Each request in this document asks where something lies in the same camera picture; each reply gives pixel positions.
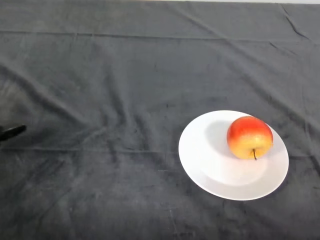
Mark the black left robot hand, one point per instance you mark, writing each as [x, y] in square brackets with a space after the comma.
[10, 132]

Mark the red yellow apple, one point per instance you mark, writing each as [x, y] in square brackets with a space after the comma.
[250, 137]

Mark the white round plate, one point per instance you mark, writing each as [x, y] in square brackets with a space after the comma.
[215, 160]

